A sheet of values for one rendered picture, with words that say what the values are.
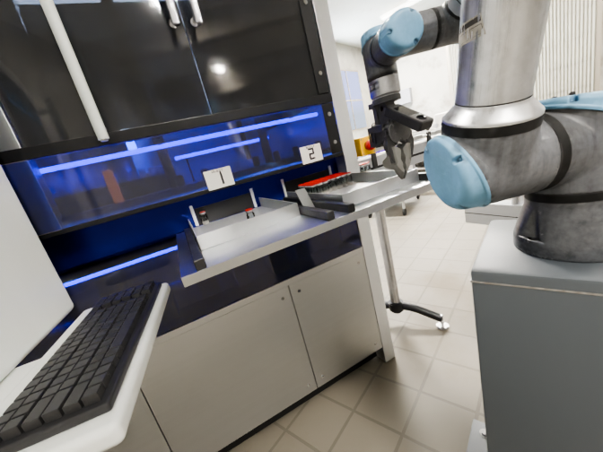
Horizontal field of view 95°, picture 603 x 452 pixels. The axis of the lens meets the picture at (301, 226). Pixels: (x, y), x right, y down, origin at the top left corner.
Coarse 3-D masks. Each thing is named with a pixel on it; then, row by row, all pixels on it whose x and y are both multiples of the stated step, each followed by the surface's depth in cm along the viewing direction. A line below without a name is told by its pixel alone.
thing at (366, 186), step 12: (360, 180) 100; (372, 180) 94; (384, 180) 72; (396, 180) 74; (408, 180) 76; (288, 192) 96; (336, 192) 91; (348, 192) 68; (360, 192) 69; (372, 192) 71; (384, 192) 73
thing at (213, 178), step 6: (222, 168) 87; (228, 168) 88; (204, 174) 85; (210, 174) 86; (216, 174) 87; (222, 174) 88; (228, 174) 89; (210, 180) 86; (216, 180) 87; (228, 180) 89; (210, 186) 87; (216, 186) 87; (222, 186) 88
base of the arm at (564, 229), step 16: (592, 192) 38; (528, 208) 45; (544, 208) 42; (560, 208) 41; (576, 208) 39; (592, 208) 39; (528, 224) 45; (544, 224) 42; (560, 224) 41; (576, 224) 40; (592, 224) 39; (528, 240) 45; (544, 240) 42; (560, 240) 41; (576, 240) 40; (592, 240) 39; (544, 256) 43; (560, 256) 41; (576, 256) 40; (592, 256) 39
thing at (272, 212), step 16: (256, 208) 100; (272, 208) 91; (288, 208) 71; (208, 224) 93; (224, 224) 85; (240, 224) 66; (256, 224) 68; (272, 224) 70; (208, 240) 64; (224, 240) 65
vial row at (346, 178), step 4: (348, 172) 97; (336, 176) 95; (340, 176) 96; (344, 176) 96; (348, 176) 97; (320, 180) 94; (328, 180) 93; (332, 180) 94; (336, 180) 95; (340, 180) 95; (344, 180) 96; (348, 180) 97; (352, 180) 98; (328, 184) 94; (332, 184) 95; (336, 184) 96; (340, 184) 96; (344, 184) 97; (348, 184) 98; (352, 184) 98; (308, 188) 91; (332, 188) 95; (336, 188) 95; (340, 188) 96; (308, 192) 92
